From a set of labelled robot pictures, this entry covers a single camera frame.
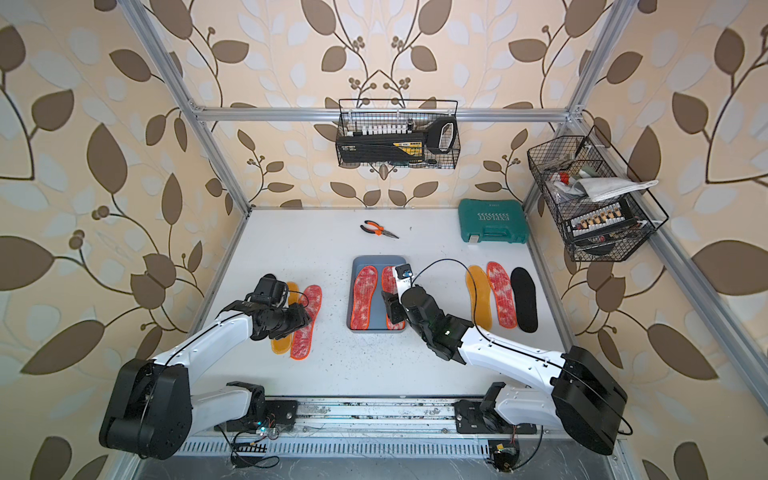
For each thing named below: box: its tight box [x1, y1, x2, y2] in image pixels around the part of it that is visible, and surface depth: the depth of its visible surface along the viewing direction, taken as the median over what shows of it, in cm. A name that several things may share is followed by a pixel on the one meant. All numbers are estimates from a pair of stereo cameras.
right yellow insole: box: [466, 266, 492, 331], surface depth 98 cm
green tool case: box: [458, 199, 528, 245], surface depth 114 cm
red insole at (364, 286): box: [350, 266, 378, 330], surface depth 98 cm
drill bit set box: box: [566, 197, 637, 239], surface depth 68 cm
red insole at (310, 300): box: [290, 284, 323, 360], surface depth 90 cm
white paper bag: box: [553, 178, 659, 202], surface depth 64 cm
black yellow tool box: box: [336, 133, 425, 163], surface depth 86 cm
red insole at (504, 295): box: [486, 261, 517, 329], surface depth 98 cm
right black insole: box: [510, 267, 538, 333], surface depth 96 cm
